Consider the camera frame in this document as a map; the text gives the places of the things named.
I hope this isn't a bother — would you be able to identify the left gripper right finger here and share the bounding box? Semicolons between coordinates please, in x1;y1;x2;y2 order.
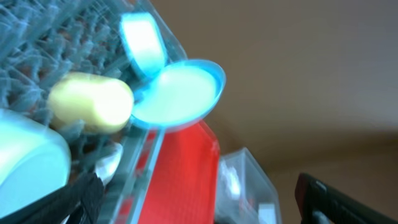
295;173;397;224

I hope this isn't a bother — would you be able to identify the light blue bowl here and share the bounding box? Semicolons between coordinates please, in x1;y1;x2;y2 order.
1;109;71;218

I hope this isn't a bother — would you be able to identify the red plastic tray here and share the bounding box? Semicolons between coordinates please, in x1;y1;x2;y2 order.
138;121;220;224

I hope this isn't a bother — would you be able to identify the yellow plastic cup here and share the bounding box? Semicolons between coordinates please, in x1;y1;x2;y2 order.
47;72;134;134

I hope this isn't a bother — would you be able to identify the white plastic spoon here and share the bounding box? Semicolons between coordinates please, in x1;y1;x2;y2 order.
94;142;123;185

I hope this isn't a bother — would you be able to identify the clear plastic bin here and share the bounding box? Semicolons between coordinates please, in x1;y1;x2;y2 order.
215;147;282;224

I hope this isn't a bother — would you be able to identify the grey dishwasher rack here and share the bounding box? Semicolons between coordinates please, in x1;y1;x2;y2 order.
0;0;189;224

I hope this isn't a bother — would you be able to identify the light blue plate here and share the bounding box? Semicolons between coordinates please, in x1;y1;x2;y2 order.
132;59;226;131

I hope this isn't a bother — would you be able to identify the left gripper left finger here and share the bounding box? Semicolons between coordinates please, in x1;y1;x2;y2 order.
1;173;104;224

